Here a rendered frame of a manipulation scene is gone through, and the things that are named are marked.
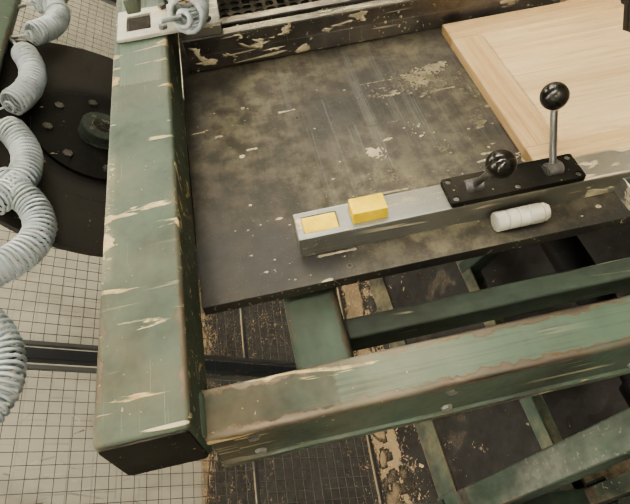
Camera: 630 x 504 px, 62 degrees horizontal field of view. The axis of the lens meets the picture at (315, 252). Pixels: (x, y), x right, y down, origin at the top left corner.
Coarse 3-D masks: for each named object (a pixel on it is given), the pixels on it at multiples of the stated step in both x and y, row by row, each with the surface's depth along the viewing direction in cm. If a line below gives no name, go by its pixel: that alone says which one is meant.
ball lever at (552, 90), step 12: (552, 84) 70; (564, 84) 70; (540, 96) 71; (552, 96) 70; (564, 96) 70; (552, 108) 71; (552, 120) 72; (552, 132) 73; (552, 144) 74; (552, 156) 74; (552, 168) 74; (564, 168) 75
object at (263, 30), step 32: (320, 0) 105; (352, 0) 104; (384, 0) 103; (416, 0) 102; (448, 0) 104; (480, 0) 105; (512, 0) 107; (544, 0) 108; (128, 32) 96; (160, 32) 95; (224, 32) 100; (256, 32) 101; (288, 32) 102; (320, 32) 104; (352, 32) 105; (384, 32) 106; (192, 64) 103; (224, 64) 105
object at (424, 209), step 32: (576, 160) 78; (608, 160) 77; (416, 192) 76; (544, 192) 75; (576, 192) 77; (608, 192) 79; (352, 224) 74; (384, 224) 74; (416, 224) 75; (448, 224) 77
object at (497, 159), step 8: (496, 152) 64; (504, 152) 63; (512, 152) 64; (488, 160) 64; (496, 160) 63; (504, 160) 63; (512, 160) 63; (488, 168) 64; (496, 168) 63; (504, 168) 63; (512, 168) 63; (480, 176) 70; (488, 176) 68; (496, 176) 64; (504, 176) 64; (464, 184) 74; (472, 184) 74; (480, 184) 72
